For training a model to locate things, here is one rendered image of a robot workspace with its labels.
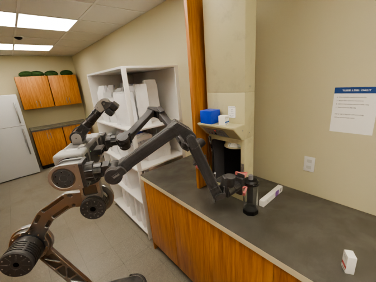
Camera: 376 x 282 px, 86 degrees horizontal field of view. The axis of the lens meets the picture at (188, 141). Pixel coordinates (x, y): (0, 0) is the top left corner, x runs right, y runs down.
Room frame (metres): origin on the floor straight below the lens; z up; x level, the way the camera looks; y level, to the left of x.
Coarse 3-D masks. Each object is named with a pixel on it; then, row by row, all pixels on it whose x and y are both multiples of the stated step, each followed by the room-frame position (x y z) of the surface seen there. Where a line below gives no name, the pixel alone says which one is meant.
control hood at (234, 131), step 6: (204, 126) 1.38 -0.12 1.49; (210, 126) 1.32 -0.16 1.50; (216, 126) 1.28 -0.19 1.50; (222, 126) 1.24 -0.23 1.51; (228, 126) 1.23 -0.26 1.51; (234, 126) 1.21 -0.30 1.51; (240, 126) 1.22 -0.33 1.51; (228, 132) 1.24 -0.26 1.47; (234, 132) 1.19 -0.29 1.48; (240, 132) 1.22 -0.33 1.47; (234, 138) 1.27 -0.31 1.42; (240, 138) 1.22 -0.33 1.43
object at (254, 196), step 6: (258, 180) 1.14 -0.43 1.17; (246, 186) 1.10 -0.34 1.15; (246, 192) 1.10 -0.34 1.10; (252, 192) 1.09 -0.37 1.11; (246, 198) 1.10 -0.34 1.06; (252, 198) 1.09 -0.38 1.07; (246, 204) 1.10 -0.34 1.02; (252, 204) 1.09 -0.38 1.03; (246, 210) 1.10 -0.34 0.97; (252, 210) 1.09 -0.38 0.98
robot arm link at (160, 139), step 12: (168, 132) 0.87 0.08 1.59; (180, 132) 0.87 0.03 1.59; (192, 132) 0.89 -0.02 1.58; (144, 144) 0.87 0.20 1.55; (156, 144) 0.86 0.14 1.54; (132, 156) 0.85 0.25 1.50; (144, 156) 0.86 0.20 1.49; (108, 168) 0.83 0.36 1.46; (120, 168) 0.81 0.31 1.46; (108, 180) 0.81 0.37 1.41; (120, 180) 0.82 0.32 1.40
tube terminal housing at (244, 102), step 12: (216, 96) 1.42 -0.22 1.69; (228, 96) 1.34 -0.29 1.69; (240, 96) 1.27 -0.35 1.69; (252, 96) 1.30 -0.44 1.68; (216, 108) 1.42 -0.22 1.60; (240, 108) 1.27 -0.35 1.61; (252, 108) 1.30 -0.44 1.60; (240, 120) 1.27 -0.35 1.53; (252, 120) 1.30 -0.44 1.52; (252, 132) 1.31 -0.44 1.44; (240, 144) 1.27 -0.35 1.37; (252, 144) 1.31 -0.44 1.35; (252, 156) 1.31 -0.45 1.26; (252, 168) 1.31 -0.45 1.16
